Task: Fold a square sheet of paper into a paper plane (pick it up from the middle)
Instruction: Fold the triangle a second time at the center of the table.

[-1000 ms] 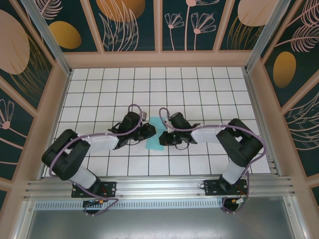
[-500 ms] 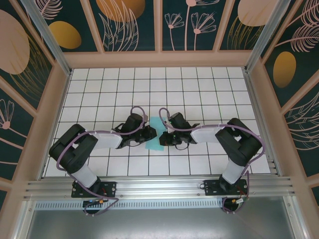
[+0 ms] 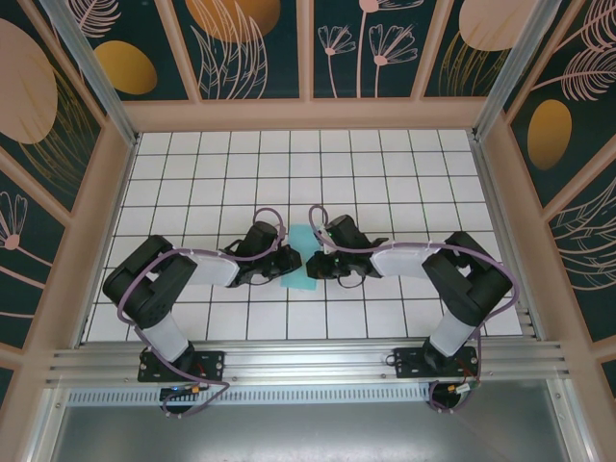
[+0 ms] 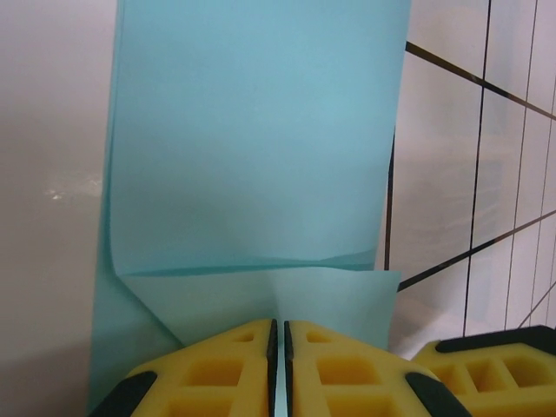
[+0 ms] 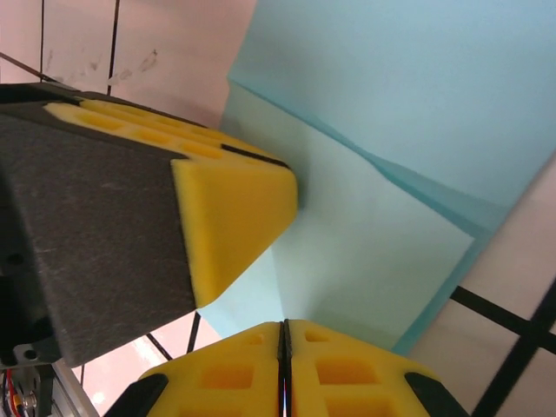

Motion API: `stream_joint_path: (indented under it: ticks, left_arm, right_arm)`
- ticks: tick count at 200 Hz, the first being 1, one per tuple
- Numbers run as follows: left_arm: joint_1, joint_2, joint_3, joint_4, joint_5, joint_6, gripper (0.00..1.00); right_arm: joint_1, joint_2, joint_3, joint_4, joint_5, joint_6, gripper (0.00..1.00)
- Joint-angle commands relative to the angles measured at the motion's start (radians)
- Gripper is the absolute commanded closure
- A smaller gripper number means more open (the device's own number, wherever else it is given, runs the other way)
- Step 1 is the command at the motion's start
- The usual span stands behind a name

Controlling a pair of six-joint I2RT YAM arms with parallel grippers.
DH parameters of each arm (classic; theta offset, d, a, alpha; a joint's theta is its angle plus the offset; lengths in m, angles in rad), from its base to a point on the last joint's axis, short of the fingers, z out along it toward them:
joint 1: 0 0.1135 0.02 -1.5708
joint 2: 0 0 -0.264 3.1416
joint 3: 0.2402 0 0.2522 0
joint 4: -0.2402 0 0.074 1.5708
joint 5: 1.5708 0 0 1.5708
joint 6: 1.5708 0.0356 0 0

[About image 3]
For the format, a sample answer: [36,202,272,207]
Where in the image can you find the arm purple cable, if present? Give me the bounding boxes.
[308,205,524,415]
[117,207,285,419]

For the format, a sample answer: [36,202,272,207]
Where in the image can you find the slotted grey cable duct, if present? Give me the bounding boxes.
[66,387,434,406]

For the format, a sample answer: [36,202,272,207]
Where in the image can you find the aluminium side rail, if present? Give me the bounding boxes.
[467,130,543,341]

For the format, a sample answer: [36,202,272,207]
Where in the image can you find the long aluminium mounting rail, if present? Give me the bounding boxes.
[45,339,577,386]

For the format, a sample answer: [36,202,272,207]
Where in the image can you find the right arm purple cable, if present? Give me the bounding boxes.
[308,205,524,415]

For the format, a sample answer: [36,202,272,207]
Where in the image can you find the grey metal sheet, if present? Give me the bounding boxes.
[45,384,591,462]

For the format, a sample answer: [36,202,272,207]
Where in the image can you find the light blue paper sheet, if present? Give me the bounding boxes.
[278,223,319,293]

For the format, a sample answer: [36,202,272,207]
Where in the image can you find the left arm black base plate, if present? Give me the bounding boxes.
[138,349,227,384]

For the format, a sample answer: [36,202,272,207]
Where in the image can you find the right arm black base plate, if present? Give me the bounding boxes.
[393,346,482,381]

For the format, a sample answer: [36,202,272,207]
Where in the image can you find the aluminium frame post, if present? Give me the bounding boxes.
[38,0,141,148]
[473,0,581,143]

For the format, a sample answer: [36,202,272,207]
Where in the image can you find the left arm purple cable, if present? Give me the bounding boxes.
[117,207,285,419]

